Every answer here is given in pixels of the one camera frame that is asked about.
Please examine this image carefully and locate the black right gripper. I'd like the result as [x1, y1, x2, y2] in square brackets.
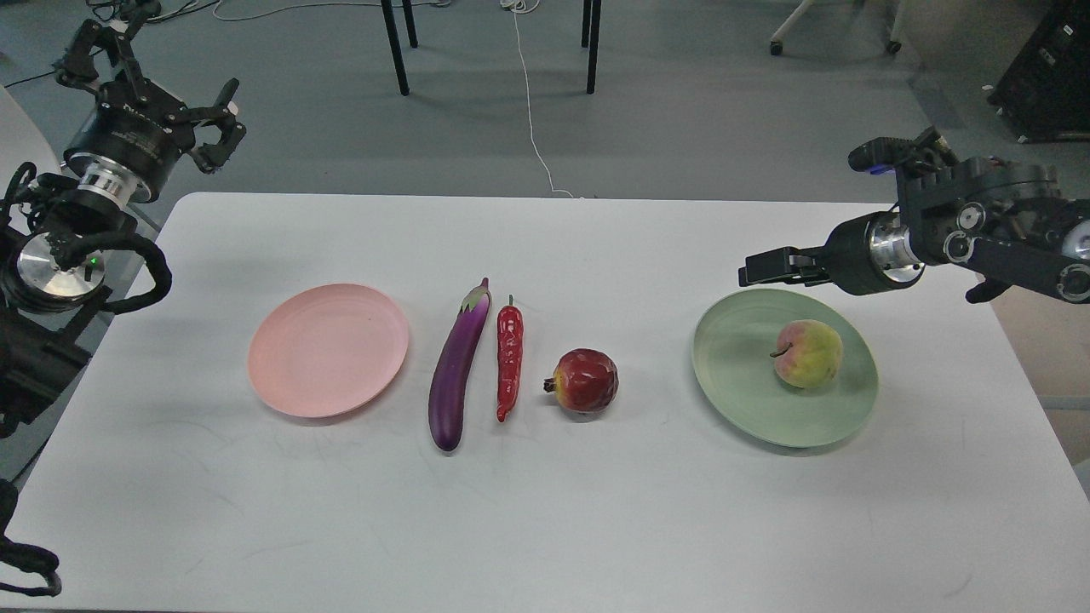
[738, 213, 924, 296]

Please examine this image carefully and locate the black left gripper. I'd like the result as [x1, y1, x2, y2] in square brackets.
[55, 17, 249, 203]

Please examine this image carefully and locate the yellow-green peach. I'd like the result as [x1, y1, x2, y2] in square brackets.
[770, 318, 844, 389]

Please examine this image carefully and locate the red pomegranate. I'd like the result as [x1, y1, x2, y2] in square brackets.
[542, 348, 619, 414]

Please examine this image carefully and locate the red chili pepper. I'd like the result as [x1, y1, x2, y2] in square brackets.
[496, 295, 523, 423]

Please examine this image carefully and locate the purple eggplant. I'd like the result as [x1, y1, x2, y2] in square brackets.
[427, 277, 491, 453]

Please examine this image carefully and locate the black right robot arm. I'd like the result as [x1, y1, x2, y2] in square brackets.
[738, 128, 1089, 304]

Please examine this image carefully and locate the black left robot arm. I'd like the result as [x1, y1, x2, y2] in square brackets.
[1, 1, 246, 438]

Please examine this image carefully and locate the green plate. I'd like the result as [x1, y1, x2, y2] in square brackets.
[691, 289, 879, 449]

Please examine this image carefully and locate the white chair seat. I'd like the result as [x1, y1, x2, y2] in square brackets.
[1, 87, 61, 191]

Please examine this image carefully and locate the white office chair base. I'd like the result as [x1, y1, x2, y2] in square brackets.
[766, 1, 912, 57]

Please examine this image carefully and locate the black table leg left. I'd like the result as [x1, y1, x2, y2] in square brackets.
[379, 0, 419, 96]

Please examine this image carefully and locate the black table leg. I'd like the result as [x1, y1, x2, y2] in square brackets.
[581, 0, 602, 95]
[379, 0, 419, 96]

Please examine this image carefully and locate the pink plate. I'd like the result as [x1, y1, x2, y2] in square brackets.
[246, 284, 411, 419]

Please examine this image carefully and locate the black equipment box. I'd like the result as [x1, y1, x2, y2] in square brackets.
[988, 1, 1089, 143]

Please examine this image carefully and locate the black table leg right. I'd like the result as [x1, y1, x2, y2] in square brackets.
[581, 0, 602, 95]

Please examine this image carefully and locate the white floor cable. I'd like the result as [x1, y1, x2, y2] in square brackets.
[498, 0, 588, 199]

